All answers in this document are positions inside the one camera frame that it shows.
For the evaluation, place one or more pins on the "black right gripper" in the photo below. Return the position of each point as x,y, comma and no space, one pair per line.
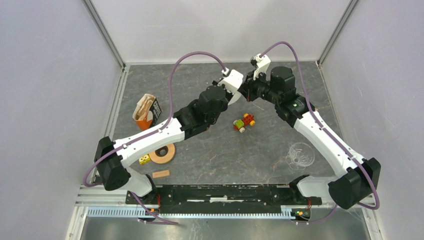
247,89

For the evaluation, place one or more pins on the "white paper coffee filter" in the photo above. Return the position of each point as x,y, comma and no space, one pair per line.
234,97

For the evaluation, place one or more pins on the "orange black coffee filter box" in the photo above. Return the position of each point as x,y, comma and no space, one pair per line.
147,112

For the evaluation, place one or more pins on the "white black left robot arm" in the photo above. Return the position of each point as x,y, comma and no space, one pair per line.
113,159

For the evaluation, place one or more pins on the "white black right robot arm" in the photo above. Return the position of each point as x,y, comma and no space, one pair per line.
356,178

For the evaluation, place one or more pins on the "clear glass coffee dripper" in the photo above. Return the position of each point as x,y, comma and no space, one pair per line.
300,155

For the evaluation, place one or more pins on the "red toy brick car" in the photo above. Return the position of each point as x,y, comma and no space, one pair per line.
247,120

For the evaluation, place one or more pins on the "small wooden rectangular block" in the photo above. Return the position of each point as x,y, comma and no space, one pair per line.
161,174

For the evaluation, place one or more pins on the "yellow green toy cube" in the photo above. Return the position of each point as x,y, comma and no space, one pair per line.
144,159

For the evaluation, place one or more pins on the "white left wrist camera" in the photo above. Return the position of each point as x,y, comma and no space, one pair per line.
231,80

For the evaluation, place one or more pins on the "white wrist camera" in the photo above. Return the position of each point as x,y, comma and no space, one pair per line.
231,80
261,63

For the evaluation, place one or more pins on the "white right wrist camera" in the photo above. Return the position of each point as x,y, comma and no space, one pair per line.
261,63

